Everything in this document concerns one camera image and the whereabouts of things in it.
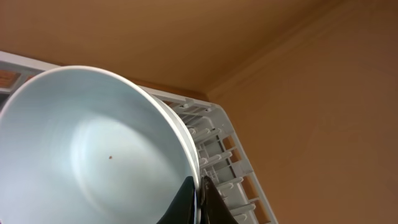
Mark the light blue bowl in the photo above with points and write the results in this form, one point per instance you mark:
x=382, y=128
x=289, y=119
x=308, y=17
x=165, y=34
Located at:
x=84, y=145

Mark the grey dishwasher rack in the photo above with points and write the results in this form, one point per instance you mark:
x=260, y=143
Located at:
x=221, y=155

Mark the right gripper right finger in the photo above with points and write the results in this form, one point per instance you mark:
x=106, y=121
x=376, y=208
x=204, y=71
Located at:
x=213, y=208

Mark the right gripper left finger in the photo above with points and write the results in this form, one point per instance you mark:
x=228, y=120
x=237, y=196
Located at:
x=182, y=208

